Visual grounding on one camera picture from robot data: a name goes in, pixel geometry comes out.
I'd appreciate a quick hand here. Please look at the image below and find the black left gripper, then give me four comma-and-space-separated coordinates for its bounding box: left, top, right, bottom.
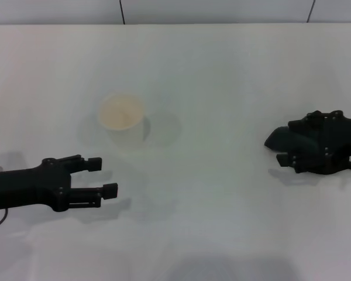
0, 155, 119, 213

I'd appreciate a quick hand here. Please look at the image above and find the white paper cup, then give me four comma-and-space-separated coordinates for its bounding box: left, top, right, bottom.
98, 92, 152, 150

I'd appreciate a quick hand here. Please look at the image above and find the dark blue rag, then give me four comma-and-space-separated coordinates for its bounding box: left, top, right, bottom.
263, 125, 351, 174

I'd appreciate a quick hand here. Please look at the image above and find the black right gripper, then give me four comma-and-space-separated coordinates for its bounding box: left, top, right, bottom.
276, 110, 351, 174

